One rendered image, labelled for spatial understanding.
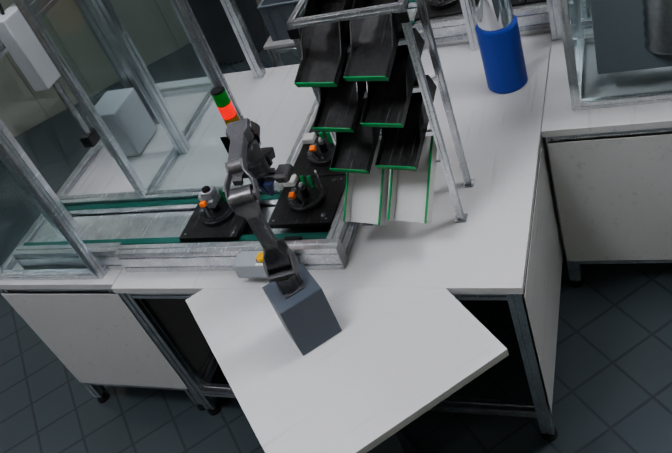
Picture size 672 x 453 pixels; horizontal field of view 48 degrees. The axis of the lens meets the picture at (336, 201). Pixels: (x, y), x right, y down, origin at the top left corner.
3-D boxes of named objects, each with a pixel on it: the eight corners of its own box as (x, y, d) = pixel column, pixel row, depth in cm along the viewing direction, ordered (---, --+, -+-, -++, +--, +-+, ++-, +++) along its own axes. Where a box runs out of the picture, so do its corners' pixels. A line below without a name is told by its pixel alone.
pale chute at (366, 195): (385, 225, 238) (379, 225, 234) (349, 221, 244) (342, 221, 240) (392, 136, 237) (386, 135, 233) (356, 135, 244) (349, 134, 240)
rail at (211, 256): (345, 269, 247) (335, 246, 240) (127, 272, 282) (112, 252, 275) (349, 257, 251) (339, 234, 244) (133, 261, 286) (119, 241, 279)
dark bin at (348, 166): (369, 174, 227) (359, 164, 221) (332, 172, 233) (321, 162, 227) (390, 91, 235) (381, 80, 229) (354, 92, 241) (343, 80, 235)
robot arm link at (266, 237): (252, 193, 192) (252, 176, 196) (225, 201, 193) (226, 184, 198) (294, 269, 214) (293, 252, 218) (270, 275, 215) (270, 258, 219)
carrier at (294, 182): (331, 226, 251) (320, 199, 243) (268, 229, 260) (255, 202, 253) (349, 178, 267) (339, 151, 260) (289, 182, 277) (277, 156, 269)
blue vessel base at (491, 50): (526, 92, 288) (515, 31, 271) (485, 96, 294) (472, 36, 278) (529, 68, 299) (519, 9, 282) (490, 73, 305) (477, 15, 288)
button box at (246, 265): (294, 277, 246) (287, 265, 242) (238, 278, 254) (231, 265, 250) (300, 261, 250) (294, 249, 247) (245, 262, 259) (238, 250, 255)
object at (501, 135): (523, 294, 220) (522, 287, 219) (114, 293, 280) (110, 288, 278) (553, 36, 316) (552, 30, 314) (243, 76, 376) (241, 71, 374)
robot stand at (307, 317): (303, 356, 225) (279, 314, 213) (284, 328, 236) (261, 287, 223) (342, 331, 228) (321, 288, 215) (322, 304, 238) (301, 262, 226)
